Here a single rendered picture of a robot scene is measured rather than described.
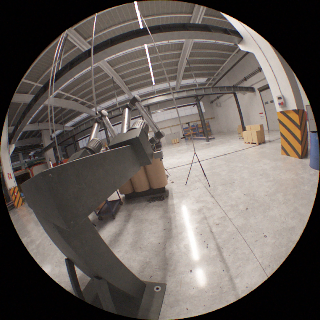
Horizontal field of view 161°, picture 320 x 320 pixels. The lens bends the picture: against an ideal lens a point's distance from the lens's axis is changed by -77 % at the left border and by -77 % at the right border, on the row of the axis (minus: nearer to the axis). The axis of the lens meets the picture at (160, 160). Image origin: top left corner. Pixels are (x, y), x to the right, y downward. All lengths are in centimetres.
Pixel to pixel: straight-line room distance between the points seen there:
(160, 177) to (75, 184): 232
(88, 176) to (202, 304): 129
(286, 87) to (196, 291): 483
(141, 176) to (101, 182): 219
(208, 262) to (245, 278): 47
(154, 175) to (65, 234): 228
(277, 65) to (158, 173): 498
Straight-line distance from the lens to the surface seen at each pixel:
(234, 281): 135
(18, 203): 1129
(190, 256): 147
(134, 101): 192
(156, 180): 263
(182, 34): 476
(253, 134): 689
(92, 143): 154
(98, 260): 76
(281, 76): 462
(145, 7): 967
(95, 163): 50
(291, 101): 443
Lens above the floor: 128
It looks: 10 degrees down
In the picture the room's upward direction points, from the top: 14 degrees counter-clockwise
